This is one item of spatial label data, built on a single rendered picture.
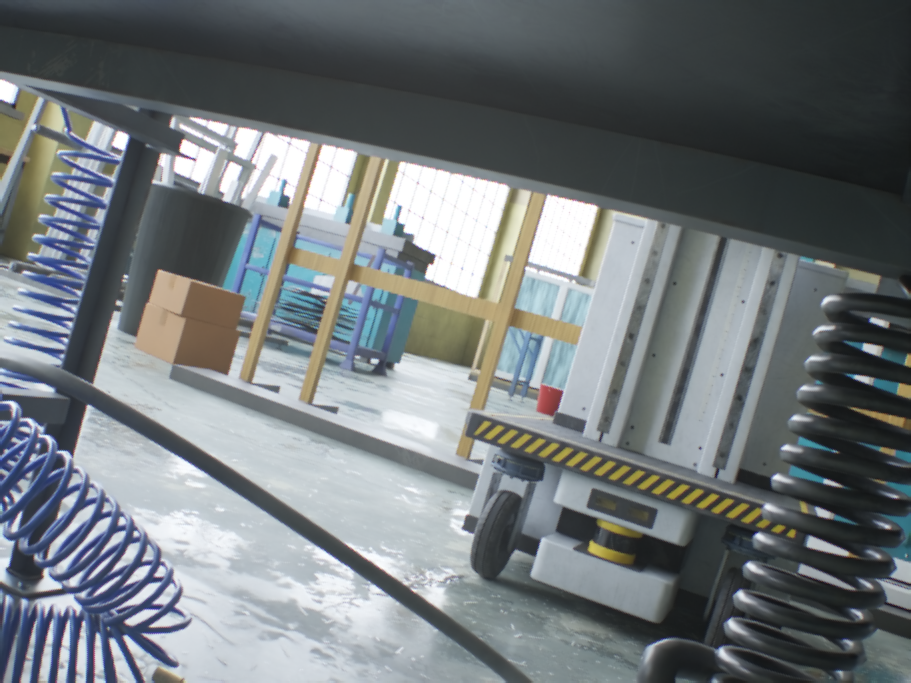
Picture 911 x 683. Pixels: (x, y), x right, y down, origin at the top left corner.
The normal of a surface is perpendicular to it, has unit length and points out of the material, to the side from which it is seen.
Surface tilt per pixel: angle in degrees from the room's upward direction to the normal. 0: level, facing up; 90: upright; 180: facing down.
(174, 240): 94
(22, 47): 90
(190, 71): 90
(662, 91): 180
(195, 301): 90
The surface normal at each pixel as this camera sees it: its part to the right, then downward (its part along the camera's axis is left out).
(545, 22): -0.29, 0.96
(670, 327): -0.33, -0.10
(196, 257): 0.53, 0.23
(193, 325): 0.74, 0.22
